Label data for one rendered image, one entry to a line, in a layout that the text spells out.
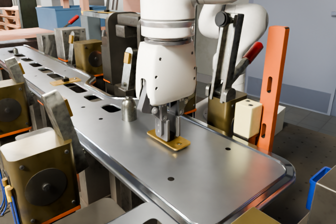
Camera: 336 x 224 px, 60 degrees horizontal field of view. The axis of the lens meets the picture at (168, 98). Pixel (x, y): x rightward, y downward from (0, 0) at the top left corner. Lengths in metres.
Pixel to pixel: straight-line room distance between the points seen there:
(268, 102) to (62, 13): 2.82
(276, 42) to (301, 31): 2.90
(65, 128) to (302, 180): 0.77
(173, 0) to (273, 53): 0.20
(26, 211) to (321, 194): 0.38
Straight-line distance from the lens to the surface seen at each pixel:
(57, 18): 3.18
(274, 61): 0.53
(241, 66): 0.63
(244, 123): 0.54
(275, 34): 0.52
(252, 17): 1.00
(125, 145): 0.52
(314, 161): 1.14
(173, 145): 0.50
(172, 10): 0.43
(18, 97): 0.79
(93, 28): 1.43
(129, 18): 0.85
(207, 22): 1.01
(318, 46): 3.39
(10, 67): 0.78
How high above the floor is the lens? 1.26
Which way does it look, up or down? 21 degrees down
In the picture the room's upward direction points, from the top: straight up
